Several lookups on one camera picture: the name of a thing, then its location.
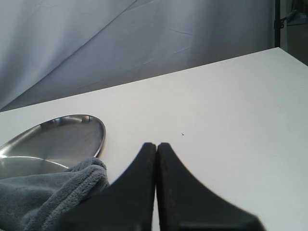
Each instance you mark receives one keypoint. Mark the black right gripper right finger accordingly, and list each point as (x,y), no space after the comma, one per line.
(185,204)

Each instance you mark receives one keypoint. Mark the grey-blue fleece towel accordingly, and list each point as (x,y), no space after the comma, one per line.
(36,202)

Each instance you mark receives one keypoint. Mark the grey backdrop cloth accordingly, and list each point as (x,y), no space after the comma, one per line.
(156,37)

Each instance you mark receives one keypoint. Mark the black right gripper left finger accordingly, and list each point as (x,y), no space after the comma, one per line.
(126,205)

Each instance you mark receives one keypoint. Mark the black stand pole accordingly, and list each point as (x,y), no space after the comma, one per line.
(278,24)

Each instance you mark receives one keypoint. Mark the round stainless steel plate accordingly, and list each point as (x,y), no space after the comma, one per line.
(52,146)

